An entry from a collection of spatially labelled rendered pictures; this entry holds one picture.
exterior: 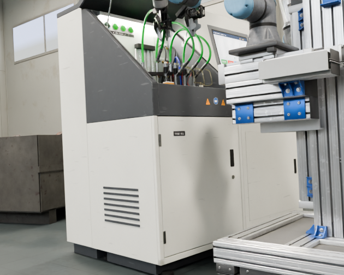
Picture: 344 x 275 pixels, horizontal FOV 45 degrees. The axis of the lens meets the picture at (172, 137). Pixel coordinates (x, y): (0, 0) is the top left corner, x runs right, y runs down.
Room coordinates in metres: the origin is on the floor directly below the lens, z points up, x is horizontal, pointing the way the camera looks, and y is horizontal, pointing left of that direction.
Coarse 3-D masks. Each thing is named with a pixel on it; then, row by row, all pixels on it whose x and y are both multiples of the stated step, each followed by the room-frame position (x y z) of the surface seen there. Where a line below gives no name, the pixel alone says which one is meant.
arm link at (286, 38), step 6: (282, 0) 2.26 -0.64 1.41; (288, 0) 2.24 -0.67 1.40; (282, 6) 2.27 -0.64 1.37; (288, 6) 2.25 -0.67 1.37; (282, 12) 2.28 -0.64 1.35; (288, 12) 2.25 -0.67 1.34; (288, 18) 2.25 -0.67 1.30; (288, 24) 2.25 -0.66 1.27; (288, 30) 2.25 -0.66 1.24; (288, 36) 2.25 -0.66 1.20; (288, 42) 2.27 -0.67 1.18
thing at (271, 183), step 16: (208, 16) 2.84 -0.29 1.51; (208, 32) 2.79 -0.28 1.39; (240, 32) 3.08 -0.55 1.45; (256, 128) 2.59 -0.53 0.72; (256, 144) 2.58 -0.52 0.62; (272, 144) 2.71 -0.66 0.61; (288, 144) 2.85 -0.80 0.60; (256, 160) 2.57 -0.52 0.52; (272, 160) 2.70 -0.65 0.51; (288, 160) 2.84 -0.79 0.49; (256, 176) 2.56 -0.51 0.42; (272, 176) 2.70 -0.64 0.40; (288, 176) 2.84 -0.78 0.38; (256, 192) 2.56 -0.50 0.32; (272, 192) 2.69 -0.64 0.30; (288, 192) 2.83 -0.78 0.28; (256, 208) 2.55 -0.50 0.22; (272, 208) 2.68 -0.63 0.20; (288, 208) 2.82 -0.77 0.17; (256, 224) 2.55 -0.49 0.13
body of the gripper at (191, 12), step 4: (188, 8) 2.20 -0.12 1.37; (192, 8) 2.18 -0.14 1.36; (196, 8) 2.17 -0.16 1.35; (200, 8) 2.20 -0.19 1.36; (204, 8) 2.21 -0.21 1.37; (188, 12) 2.21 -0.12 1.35; (192, 12) 2.20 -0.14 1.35; (196, 12) 2.17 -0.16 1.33; (200, 12) 2.20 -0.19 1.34; (204, 12) 2.21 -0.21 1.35; (192, 16) 2.20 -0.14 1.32; (196, 16) 2.22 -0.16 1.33; (200, 16) 2.21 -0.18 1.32
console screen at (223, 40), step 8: (216, 32) 2.85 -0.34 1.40; (224, 32) 2.92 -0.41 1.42; (232, 32) 2.99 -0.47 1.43; (216, 40) 2.82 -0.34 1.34; (224, 40) 2.89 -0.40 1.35; (232, 40) 2.96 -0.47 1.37; (240, 40) 3.04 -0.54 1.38; (216, 48) 2.80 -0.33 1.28; (224, 48) 2.87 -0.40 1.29; (232, 48) 2.93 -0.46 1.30; (216, 56) 2.77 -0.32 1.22; (224, 56) 2.84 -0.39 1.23; (232, 56) 2.90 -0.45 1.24
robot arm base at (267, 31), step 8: (256, 24) 1.73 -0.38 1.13; (264, 24) 1.72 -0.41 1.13; (272, 24) 1.72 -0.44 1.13; (256, 32) 1.73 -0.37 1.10; (264, 32) 1.71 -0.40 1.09; (272, 32) 1.71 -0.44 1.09; (248, 40) 1.78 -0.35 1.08; (256, 40) 1.71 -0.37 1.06; (264, 40) 1.70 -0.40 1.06; (272, 40) 1.70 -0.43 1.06; (280, 40) 1.73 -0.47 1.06
